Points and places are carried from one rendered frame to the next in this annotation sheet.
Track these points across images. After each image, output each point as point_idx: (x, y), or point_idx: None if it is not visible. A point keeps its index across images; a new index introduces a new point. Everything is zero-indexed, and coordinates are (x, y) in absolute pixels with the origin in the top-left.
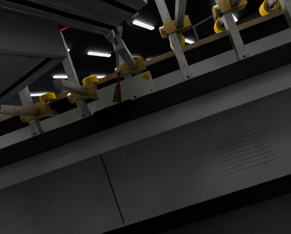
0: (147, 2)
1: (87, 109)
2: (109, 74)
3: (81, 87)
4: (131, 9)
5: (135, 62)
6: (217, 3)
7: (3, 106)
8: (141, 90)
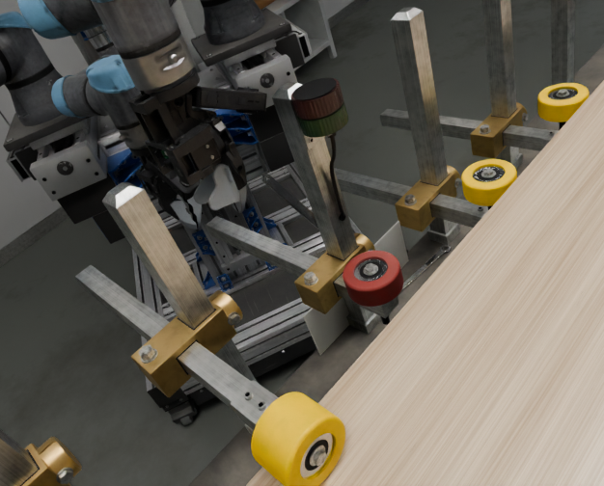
0: (110, 242)
1: (438, 228)
2: (480, 220)
3: (378, 193)
4: (119, 236)
5: (289, 270)
6: (34, 446)
7: (390, 118)
8: (340, 319)
